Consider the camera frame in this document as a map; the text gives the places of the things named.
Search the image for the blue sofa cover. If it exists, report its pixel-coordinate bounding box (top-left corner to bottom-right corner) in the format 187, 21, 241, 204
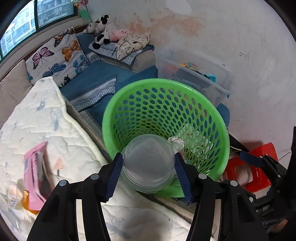
60, 33, 231, 130

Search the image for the black white cow plush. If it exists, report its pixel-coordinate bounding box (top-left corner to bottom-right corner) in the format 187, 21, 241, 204
83, 15, 111, 49

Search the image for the pink snack wrapper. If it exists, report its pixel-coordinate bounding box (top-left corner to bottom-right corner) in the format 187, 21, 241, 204
23, 142, 52, 211

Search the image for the red plastic stool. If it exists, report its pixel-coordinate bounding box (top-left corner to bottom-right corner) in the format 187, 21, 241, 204
222, 143, 278, 193

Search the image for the clear plastic storage bin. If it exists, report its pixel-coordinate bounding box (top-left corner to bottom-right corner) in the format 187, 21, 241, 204
157, 49, 234, 106

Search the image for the crumpled white tissue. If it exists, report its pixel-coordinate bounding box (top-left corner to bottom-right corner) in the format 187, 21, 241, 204
168, 137, 185, 152

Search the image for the green plastic mesh basket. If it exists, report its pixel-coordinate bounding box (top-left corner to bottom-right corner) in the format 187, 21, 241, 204
102, 78, 230, 180

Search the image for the pink plush toy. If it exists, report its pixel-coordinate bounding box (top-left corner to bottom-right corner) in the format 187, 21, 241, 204
110, 29, 132, 42

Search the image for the cream spotted cloth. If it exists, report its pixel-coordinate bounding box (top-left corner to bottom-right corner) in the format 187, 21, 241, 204
116, 32, 151, 60

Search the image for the clear jelly cup with label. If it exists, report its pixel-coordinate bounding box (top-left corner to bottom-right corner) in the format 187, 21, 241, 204
6, 182, 23, 208

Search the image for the window with green frame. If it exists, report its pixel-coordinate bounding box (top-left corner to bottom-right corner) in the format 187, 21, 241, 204
1, 0, 77, 60

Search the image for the clear plastic dome cup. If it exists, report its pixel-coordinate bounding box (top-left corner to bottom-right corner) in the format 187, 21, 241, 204
121, 134, 176, 194

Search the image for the beige sofa cushion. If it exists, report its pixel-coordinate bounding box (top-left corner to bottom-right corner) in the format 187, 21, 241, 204
0, 60, 32, 128

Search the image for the blue white patterned mat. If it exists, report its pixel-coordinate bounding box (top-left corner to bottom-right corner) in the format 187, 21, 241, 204
88, 42, 154, 65

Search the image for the white quilted blanket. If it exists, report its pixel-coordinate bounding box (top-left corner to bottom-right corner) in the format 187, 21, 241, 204
1, 77, 190, 240

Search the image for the large butterfly print pillow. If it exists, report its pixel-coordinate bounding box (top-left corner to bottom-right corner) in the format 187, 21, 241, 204
26, 27, 90, 88

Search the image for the orange gold foil wrapper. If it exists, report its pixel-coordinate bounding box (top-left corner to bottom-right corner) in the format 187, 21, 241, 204
21, 190, 39, 214

